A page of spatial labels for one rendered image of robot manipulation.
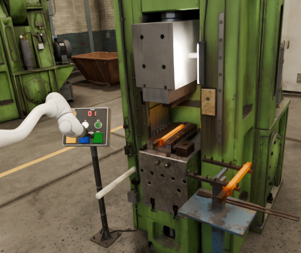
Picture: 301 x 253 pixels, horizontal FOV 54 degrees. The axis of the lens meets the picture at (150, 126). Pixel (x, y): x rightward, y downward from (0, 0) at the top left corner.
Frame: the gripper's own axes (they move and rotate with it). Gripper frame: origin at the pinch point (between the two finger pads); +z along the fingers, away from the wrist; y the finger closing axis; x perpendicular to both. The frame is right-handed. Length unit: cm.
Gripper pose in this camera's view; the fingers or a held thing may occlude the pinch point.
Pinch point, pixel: (91, 135)
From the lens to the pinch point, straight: 203.7
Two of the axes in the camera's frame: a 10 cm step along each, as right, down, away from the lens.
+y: 9.9, -0.1, -1.5
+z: 1.5, 1.7, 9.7
